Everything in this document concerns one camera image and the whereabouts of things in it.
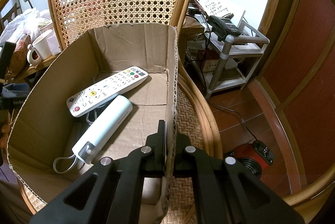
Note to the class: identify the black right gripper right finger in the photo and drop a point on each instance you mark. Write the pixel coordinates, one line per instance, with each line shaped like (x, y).
(226, 192)

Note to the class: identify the pink white tissue box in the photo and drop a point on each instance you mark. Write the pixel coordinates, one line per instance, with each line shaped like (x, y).
(53, 43)

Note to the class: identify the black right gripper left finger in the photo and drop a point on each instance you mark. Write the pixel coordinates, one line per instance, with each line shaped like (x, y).
(110, 191)

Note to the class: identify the white paper with writing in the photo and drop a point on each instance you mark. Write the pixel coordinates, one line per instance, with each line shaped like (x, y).
(218, 8)

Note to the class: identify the grey metal shelf cart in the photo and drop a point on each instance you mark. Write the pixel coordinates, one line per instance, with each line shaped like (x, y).
(227, 64)

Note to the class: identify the wooden side table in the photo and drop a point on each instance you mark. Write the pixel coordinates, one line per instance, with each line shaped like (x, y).
(29, 70)

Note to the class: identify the red black floor appliance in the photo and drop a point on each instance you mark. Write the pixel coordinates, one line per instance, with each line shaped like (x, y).
(255, 156)

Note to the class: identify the plastic bag of oranges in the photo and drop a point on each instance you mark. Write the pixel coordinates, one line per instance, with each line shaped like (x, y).
(30, 22)

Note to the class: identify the rattan wicker armchair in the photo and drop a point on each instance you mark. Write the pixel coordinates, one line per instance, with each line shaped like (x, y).
(72, 18)

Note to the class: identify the brown cardboard box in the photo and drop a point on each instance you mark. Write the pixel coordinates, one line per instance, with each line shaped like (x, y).
(90, 72)

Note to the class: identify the black desk telephone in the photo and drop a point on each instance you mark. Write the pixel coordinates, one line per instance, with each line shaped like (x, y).
(223, 27)

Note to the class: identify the white tv remote control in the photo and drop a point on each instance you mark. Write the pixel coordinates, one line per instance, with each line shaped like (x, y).
(105, 90)

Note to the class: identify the white ceramic mug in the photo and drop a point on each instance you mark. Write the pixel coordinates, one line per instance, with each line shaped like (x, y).
(39, 50)

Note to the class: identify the white tube device with strap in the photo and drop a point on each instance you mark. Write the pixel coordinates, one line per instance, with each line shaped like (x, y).
(97, 135)

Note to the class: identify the woven wooden basket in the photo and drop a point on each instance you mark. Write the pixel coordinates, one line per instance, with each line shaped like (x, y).
(19, 57)

